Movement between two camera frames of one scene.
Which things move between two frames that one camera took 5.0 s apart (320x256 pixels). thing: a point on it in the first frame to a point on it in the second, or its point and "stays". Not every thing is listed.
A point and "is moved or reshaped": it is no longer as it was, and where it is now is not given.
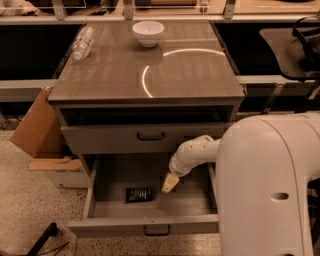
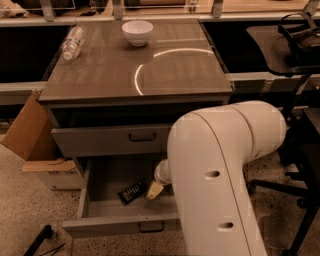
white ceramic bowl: x=148 y=32 to x=137 y=31
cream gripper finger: x=169 y=182 to x=155 y=189
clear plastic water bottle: x=83 y=43 to x=73 y=42
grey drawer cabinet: x=126 y=108 stays
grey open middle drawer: x=125 y=197 stays
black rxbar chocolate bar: x=139 y=194 is moved or reshaped
